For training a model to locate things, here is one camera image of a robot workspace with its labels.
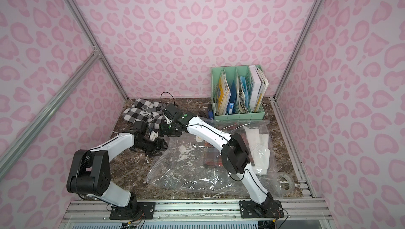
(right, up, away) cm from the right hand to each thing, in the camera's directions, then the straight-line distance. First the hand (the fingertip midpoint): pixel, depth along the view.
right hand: (160, 135), depth 83 cm
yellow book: (+34, +22, +10) cm, 42 cm away
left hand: (+1, -8, +6) cm, 10 cm away
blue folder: (+39, +18, +13) cm, 45 cm away
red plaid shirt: (+27, -13, +6) cm, 31 cm away
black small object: (+20, +10, +30) cm, 38 cm away
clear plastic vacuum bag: (+15, -16, +6) cm, 23 cm away
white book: (+55, +29, +10) cm, 63 cm away
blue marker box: (+27, +10, +23) cm, 37 cm away
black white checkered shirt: (-21, +13, +27) cm, 37 cm away
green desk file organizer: (+42, +23, +9) cm, 49 cm away
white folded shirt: (+54, -7, +10) cm, 56 cm away
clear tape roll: (+66, -21, -3) cm, 70 cm away
